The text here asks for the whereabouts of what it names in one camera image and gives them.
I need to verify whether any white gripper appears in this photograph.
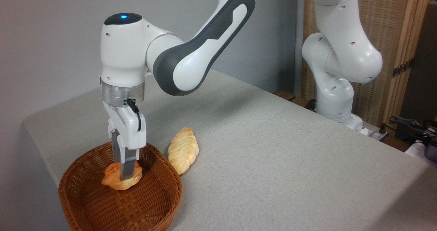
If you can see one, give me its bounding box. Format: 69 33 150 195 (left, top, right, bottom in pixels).
102 101 147 181

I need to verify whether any round orange bread bun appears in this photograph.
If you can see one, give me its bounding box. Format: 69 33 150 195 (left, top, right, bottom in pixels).
101 161 143 191

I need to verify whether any long pale bread loaf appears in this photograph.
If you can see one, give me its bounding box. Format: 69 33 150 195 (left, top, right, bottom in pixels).
167 127 200 176

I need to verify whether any brown wicker basket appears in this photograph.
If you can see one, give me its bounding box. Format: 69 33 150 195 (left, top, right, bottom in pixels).
58 141 183 231

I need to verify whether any metal screen hinge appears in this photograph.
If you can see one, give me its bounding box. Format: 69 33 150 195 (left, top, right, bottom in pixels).
392 58 414 79

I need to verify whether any wooden woven folding screen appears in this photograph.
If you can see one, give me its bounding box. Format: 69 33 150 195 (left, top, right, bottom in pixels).
302 0 433 136

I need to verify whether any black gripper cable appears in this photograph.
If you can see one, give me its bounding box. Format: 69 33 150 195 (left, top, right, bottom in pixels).
127 99 142 132

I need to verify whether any dark cable bundle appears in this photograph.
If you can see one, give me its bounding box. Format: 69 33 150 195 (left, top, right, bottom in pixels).
388 116 437 147

